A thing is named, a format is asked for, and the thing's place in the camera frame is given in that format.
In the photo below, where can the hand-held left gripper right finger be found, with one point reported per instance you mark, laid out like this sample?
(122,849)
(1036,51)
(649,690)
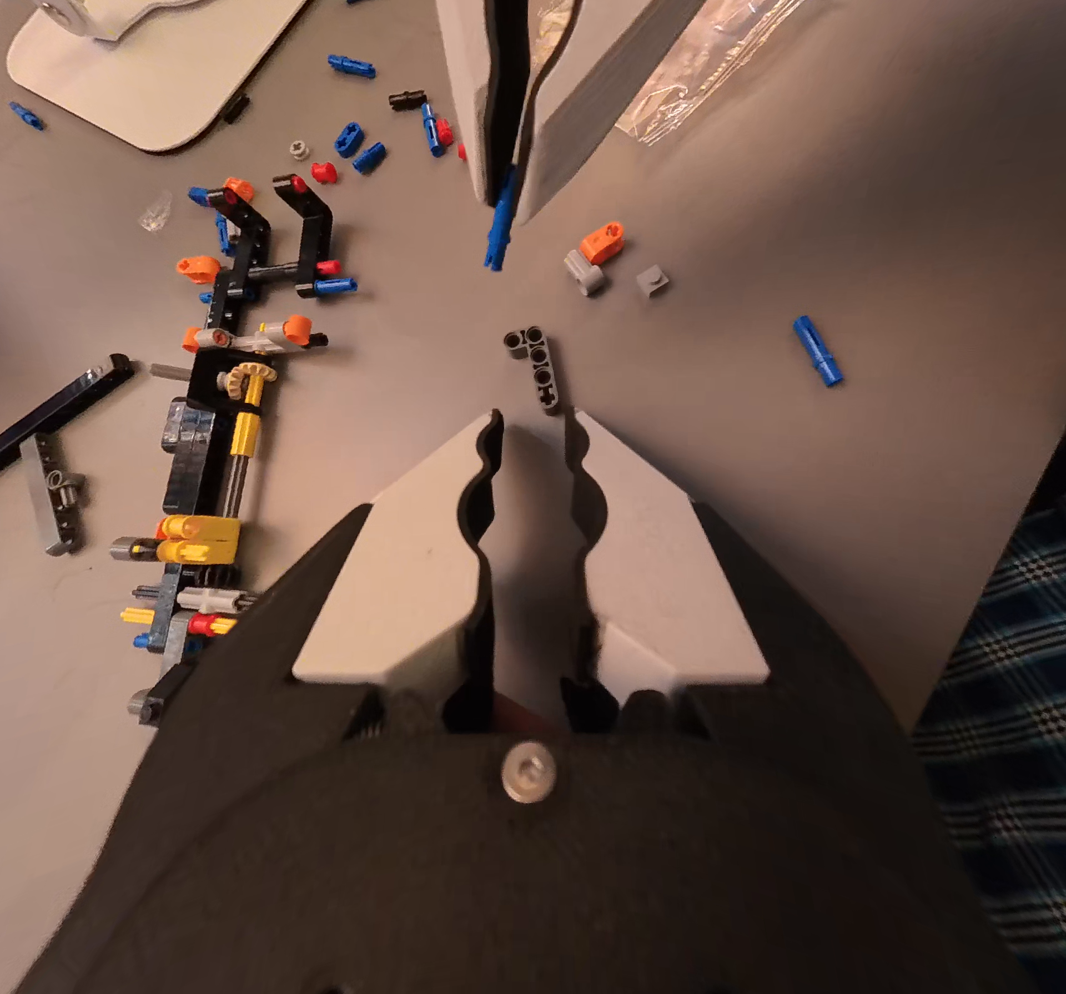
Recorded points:
(674,594)

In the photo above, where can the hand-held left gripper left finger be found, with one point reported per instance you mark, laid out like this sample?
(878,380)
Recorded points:
(391,594)

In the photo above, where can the blue lego pin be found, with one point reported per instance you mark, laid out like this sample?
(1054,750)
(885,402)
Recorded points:
(501,220)
(27,116)
(816,349)

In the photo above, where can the lego chassis assembly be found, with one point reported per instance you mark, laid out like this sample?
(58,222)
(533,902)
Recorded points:
(200,444)

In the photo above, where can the dark grey L-shaped lego beam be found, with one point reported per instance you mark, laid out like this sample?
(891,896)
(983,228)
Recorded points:
(537,370)

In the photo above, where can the group of small lego pins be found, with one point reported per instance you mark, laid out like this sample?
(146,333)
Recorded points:
(350,66)

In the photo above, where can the small black lego piece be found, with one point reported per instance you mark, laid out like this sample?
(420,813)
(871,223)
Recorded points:
(237,107)

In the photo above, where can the orange and grey lego piece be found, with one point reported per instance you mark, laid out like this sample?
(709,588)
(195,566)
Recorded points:
(604,241)

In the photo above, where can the dark grey lego piece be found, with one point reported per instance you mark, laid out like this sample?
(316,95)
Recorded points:
(654,282)

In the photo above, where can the tiny grey lego bush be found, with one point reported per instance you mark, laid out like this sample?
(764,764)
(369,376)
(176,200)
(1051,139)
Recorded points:
(67,488)

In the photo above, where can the small clear lego piece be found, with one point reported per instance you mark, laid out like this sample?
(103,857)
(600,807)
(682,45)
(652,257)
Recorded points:
(156,211)

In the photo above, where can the long black lego beam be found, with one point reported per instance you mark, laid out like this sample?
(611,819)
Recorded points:
(67,407)

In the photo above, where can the clear plastic bag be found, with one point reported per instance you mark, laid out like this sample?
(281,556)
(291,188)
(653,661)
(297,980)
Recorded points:
(733,28)

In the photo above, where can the white book stand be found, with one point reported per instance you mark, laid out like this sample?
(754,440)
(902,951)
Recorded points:
(166,53)

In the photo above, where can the person's plaid shirt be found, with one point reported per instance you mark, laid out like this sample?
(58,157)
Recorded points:
(999,719)

